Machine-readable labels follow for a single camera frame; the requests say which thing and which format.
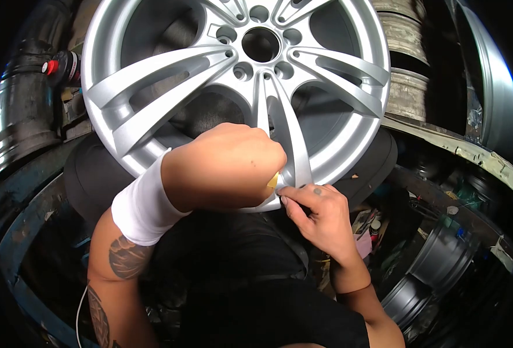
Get worn painted shelf board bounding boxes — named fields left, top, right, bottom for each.
left=382, top=115, right=513, bottom=191

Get person's right fingers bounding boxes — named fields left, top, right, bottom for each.
left=299, top=202, right=323, bottom=217

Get person's left fingers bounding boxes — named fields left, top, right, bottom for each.
left=263, top=138, right=288, bottom=194

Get red-capped spray can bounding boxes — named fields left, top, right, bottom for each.
left=41, top=50, right=82, bottom=87

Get person's right index finger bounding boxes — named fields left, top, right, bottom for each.
left=278, top=184, right=340, bottom=206

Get person's right hand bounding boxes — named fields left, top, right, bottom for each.
left=278, top=184, right=367, bottom=272

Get stack of worn rims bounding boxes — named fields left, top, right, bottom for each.
left=371, top=0, right=432, bottom=123

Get dark grey wheel rim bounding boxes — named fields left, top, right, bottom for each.
left=380, top=221, right=480, bottom=332

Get black fabric-covered stand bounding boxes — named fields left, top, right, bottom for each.
left=64, top=128, right=399, bottom=224

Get silver wheel rim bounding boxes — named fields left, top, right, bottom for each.
left=456, top=0, right=513, bottom=162

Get person's right thumb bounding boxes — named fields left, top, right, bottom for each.
left=280, top=195, right=322, bottom=239

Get blue metal frame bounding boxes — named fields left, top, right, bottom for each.
left=0, top=138, right=98, bottom=348

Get silver alloy wheel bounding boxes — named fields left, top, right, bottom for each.
left=81, top=0, right=392, bottom=213

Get person's left hand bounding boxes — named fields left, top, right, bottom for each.
left=161, top=123, right=288, bottom=214

